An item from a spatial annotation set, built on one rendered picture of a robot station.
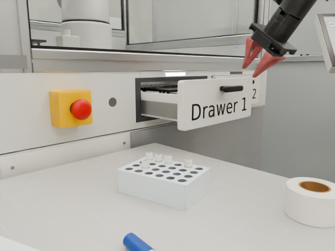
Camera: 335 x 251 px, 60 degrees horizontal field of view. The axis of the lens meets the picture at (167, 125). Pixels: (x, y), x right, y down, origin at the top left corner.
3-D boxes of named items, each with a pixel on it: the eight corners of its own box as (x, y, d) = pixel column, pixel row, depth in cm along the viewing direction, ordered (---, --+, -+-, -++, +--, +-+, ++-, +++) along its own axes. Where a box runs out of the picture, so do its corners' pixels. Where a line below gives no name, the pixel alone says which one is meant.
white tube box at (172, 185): (210, 189, 47) (210, 167, 46) (186, 211, 40) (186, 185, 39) (147, 175, 53) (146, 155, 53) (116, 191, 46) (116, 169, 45)
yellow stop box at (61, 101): (95, 124, 60) (93, 89, 59) (62, 129, 55) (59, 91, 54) (83, 121, 64) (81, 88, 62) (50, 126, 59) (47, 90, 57)
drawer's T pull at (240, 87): (243, 90, 72) (244, 85, 71) (226, 92, 67) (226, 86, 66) (231, 90, 74) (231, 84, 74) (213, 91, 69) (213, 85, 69)
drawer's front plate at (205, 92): (251, 116, 83) (252, 77, 81) (182, 131, 63) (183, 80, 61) (245, 115, 84) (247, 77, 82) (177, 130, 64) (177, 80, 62)
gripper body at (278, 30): (260, 32, 69) (279, 2, 65) (292, 57, 65) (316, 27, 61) (246, 30, 65) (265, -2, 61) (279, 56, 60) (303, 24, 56)
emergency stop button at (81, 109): (93, 119, 57) (92, 98, 56) (75, 121, 54) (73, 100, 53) (85, 117, 59) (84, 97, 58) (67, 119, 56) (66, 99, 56)
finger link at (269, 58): (247, 64, 73) (269, 31, 68) (267, 82, 70) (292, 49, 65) (232, 64, 69) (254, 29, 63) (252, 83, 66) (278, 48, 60)
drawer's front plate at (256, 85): (258, 102, 115) (260, 74, 113) (215, 110, 95) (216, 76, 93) (254, 102, 116) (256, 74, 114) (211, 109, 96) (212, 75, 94)
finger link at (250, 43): (245, 62, 74) (267, 29, 68) (264, 80, 71) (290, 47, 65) (229, 62, 69) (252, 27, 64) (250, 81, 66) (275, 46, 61)
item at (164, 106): (242, 110, 83) (243, 89, 82) (182, 122, 65) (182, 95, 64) (149, 100, 111) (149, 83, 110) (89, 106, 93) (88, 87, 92)
